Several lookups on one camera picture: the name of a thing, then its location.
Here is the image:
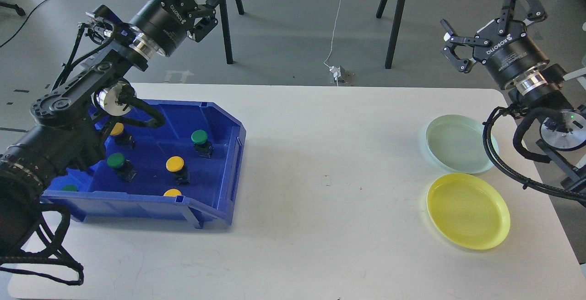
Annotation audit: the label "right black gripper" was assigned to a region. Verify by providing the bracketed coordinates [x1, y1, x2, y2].
[440, 0, 550, 91]

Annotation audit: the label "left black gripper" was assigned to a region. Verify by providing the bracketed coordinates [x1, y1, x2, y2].
[130, 0, 224, 56]

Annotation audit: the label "yellow push button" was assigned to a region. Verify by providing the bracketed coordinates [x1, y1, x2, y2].
[165, 156, 190, 185]

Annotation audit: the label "green button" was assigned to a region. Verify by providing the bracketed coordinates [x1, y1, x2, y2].
[190, 129, 214, 158]
[60, 185, 79, 192]
[106, 153, 137, 182]

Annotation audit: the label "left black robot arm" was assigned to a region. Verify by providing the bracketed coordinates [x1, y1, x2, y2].
[0, 0, 233, 286]

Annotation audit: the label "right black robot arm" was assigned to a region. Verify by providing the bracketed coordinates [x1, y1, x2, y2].
[441, 0, 586, 205]

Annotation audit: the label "pale green plate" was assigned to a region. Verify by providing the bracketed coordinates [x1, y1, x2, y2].
[423, 115, 494, 175]

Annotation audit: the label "yellow button back left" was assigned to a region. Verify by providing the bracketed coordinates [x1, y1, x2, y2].
[109, 122, 136, 149]

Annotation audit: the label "yellow plate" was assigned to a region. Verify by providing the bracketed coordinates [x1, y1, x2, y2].
[426, 173, 511, 251]

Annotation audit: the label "yellow button front edge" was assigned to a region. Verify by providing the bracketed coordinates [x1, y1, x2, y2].
[163, 189, 182, 197]

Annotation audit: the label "left black tripod legs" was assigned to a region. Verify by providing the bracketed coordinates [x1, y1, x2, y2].
[219, 0, 245, 65]

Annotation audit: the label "black tripod legs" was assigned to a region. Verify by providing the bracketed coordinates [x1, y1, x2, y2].
[219, 0, 245, 65]
[375, 0, 406, 70]

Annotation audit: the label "white office chair base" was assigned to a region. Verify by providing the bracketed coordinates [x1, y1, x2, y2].
[563, 55, 586, 88]

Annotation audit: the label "right black tripod legs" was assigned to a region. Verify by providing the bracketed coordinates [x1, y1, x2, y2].
[375, 0, 406, 70]

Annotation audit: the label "grey floor power adapter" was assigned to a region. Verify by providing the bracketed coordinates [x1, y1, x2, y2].
[329, 65, 353, 86]

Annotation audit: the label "blue plastic bin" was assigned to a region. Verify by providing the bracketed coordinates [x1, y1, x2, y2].
[41, 100, 246, 229]

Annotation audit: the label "white floor cable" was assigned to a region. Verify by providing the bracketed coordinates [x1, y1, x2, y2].
[323, 0, 347, 70]

